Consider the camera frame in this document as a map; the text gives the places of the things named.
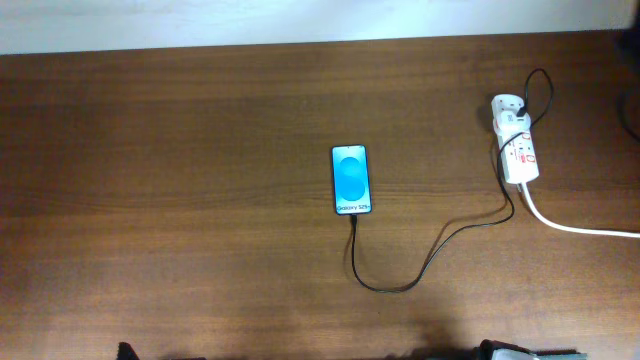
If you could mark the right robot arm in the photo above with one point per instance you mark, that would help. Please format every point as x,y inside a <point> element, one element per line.
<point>495,350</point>

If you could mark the white power strip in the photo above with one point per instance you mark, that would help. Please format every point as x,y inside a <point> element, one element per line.
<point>517,152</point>

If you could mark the blue Galaxy smartphone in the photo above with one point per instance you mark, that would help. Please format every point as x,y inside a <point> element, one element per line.
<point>352,191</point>

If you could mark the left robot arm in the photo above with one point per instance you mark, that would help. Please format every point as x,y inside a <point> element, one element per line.
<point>126,352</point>

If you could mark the white USB charger plug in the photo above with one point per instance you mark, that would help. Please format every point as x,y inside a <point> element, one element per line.
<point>507,122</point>

